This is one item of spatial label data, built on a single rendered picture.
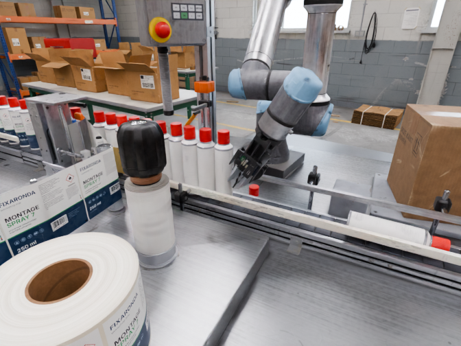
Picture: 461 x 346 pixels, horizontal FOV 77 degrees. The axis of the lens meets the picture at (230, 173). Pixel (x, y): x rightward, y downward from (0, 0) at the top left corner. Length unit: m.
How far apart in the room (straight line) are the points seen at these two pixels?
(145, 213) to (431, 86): 5.66
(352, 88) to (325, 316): 5.70
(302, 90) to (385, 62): 5.43
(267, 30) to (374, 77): 5.29
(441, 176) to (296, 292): 0.49
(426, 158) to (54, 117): 1.04
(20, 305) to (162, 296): 0.24
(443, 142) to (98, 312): 0.80
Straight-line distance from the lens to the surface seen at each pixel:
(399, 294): 0.74
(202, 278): 0.61
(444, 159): 0.90
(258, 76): 0.75
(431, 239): 0.77
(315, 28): 1.00
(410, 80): 6.01
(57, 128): 1.03
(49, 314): 0.43
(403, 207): 0.77
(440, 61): 5.92
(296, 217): 0.74
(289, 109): 0.63
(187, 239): 0.71
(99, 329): 0.40
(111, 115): 1.01
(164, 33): 0.83
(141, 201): 0.55
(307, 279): 0.70
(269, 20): 0.88
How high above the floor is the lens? 1.32
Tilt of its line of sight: 26 degrees down
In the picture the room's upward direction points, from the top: straight up
